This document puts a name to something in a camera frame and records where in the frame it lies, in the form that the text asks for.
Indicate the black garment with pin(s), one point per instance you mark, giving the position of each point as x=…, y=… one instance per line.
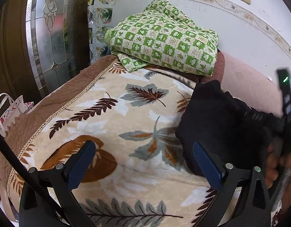
x=221, y=123

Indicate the brown quilted bed cover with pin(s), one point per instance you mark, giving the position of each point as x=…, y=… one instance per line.
x=41, y=113

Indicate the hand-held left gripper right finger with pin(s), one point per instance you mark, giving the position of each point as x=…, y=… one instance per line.
x=208, y=167

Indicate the pink headboard cushion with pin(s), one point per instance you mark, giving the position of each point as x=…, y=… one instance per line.
x=244, y=78

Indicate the wooden door with leaded glass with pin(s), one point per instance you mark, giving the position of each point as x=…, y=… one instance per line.
x=50, y=40

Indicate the white paper gift bag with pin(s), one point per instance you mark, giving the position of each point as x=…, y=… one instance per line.
x=10, y=115

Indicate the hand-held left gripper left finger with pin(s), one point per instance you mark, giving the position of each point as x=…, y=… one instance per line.
x=82, y=160

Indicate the green checkered quilt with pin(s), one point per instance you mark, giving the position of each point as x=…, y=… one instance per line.
x=164, y=42

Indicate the leaf print blanket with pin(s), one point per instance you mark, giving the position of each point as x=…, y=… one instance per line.
x=117, y=127

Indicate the teacup wall poster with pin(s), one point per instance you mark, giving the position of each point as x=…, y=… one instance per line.
x=100, y=28

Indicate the person's right hand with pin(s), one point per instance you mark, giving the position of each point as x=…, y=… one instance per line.
x=272, y=170

